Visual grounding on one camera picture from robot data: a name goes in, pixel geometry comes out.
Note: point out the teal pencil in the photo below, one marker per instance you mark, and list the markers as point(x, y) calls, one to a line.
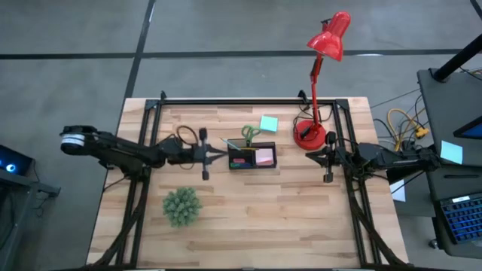
point(230, 144)

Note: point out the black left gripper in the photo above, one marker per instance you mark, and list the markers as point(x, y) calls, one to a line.
point(194, 155)

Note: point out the white paper sheet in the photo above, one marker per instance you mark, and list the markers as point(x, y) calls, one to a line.
point(398, 192)

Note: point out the light blue sticky note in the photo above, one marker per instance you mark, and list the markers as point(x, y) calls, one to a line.
point(451, 152)

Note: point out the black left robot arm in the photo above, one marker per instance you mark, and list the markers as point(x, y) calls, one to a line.
point(124, 152)

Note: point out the red desk lamp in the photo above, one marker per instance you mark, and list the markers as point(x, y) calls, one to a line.
point(327, 39)

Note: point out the green eraser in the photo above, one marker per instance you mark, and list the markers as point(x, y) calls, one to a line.
point(235, 165)

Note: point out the black computer with blue light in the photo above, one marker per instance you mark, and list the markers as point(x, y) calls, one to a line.
point(11, 162)

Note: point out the black pole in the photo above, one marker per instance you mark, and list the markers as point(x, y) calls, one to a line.
point(455, 58)

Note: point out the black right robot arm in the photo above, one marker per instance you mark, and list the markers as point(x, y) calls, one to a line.
point(395, 160)

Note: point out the black mesh desk organizer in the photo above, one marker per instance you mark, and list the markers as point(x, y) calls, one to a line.
point(248, 154)

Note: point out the pink sticky note pad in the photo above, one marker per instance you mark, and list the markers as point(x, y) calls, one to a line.
point(264, 156)

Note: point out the green succulent in patterned pot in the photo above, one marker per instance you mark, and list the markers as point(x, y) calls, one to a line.
point(182, 207)

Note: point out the purple eraser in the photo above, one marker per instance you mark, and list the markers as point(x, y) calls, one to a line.
point(246, 165)

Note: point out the grey desk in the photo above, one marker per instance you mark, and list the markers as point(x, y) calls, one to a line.
point(452, 113)

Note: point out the teal sticky note pad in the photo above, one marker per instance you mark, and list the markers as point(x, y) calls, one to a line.
point(269, 123)

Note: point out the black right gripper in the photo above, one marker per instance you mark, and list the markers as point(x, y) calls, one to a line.
point(340, 159)

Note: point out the black tablet with blue screen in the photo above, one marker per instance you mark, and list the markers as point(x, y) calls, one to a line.
point(472, 131)

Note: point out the black table clamp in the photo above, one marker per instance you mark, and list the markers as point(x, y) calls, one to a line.
point(163, 95)
point(302, 95)

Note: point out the yellow pencil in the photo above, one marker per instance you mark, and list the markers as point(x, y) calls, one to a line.
point(250, 148)

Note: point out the black metal table frame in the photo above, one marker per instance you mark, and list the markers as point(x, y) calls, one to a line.
point(244, 101)

